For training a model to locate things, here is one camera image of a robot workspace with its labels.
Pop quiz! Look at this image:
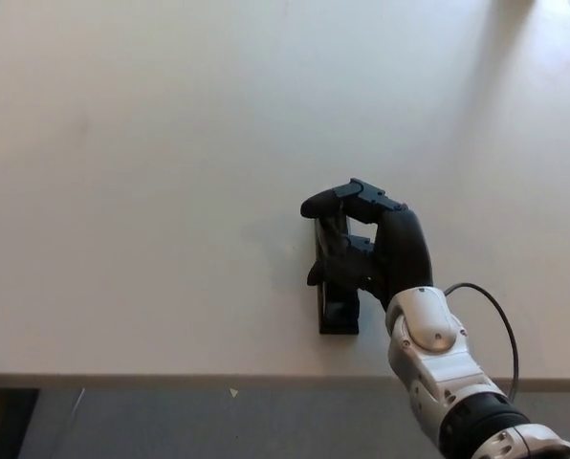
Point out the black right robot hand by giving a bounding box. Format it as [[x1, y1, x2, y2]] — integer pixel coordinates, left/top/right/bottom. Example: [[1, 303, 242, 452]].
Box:
[[299, 177, 434, 314]]

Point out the black glossy stapler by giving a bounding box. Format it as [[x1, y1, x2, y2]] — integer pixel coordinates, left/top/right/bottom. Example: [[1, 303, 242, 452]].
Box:
[[312, 212, 361, 336]]

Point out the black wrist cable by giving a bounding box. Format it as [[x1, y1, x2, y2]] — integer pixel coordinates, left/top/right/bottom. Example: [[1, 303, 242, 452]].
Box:
[[443, 282, 520, 399]]

